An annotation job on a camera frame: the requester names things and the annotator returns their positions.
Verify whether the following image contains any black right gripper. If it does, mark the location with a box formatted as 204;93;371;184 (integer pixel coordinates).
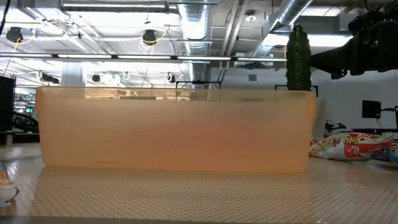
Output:
310;6;382;80

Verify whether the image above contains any blue orange granola bar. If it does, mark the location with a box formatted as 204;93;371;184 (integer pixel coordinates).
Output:
384;146;398;164

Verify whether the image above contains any black monitor on arm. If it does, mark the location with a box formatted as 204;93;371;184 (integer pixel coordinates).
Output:
361;100;382;119

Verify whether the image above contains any green cactus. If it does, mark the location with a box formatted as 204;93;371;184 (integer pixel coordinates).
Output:
285;24;312;92

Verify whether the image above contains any black background desk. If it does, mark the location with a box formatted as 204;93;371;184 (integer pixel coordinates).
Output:
348;126;398;135

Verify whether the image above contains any translucent orange plastic bin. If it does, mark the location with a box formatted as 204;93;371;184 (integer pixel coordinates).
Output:
35;86;317;174

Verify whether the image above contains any black ceiling fixture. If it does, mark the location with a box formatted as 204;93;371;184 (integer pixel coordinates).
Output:
5;26;24;44
142;29;158;46

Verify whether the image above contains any long ceiling light strip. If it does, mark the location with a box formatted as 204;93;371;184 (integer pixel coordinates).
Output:
0;52;287;63

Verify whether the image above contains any dark cabinet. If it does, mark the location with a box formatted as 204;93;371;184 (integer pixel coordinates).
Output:
0;75;17;133

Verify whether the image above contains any black rectangular metal frame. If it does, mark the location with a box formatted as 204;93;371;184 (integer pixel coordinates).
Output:
175;80;222;91
274;83;320;98

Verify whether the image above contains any silver ribbed ceiling duct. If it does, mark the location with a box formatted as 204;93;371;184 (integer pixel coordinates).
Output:
248;0;313;58
177;0;213;82

